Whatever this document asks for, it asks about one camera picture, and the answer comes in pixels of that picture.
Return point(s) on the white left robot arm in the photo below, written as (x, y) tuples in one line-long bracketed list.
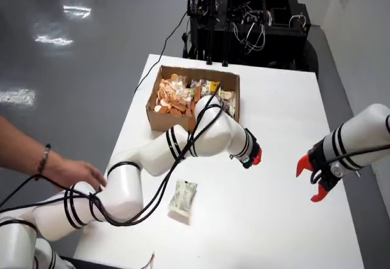
[(213, 135)]

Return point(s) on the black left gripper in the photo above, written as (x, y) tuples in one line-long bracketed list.
[(250, 147)]

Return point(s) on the black stand pole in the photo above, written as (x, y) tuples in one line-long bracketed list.
[(227, 37), (210, 44)]

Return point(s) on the yellow label snack packet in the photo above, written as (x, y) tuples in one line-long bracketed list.
[(214, 87)]

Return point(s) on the black equipment cart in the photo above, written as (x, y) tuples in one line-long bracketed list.
[(280, 44)]

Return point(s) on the white packet brown print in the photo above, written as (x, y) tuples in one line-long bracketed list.
[(228, 96)]

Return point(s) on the brown biscuit pack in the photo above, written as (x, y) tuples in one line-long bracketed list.
[(179, 108)]

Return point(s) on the brown cardboard box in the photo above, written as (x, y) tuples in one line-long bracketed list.
[(166, 121)]

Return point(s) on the orange cracker clear bag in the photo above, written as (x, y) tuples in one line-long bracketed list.
[(166, 89)]

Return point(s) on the white packet chocolate picture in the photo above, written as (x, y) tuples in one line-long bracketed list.
[(202, 85)]

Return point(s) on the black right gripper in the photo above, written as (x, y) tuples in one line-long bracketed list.
[(321, 165)]

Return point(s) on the pastel wafer pack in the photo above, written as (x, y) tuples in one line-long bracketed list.
[(186, 95)]

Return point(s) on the bare human forearm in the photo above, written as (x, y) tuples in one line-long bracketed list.
[(18, 147)]

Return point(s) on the bare human hand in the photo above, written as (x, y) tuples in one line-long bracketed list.
[(73, 171)]

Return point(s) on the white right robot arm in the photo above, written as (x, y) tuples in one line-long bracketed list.
[(365, 135)]

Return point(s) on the round sandwich cookie pack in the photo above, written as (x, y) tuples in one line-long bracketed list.
[(161, 107)]

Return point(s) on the white snack packet with text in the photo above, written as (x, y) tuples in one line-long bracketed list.
[(182, 199)]

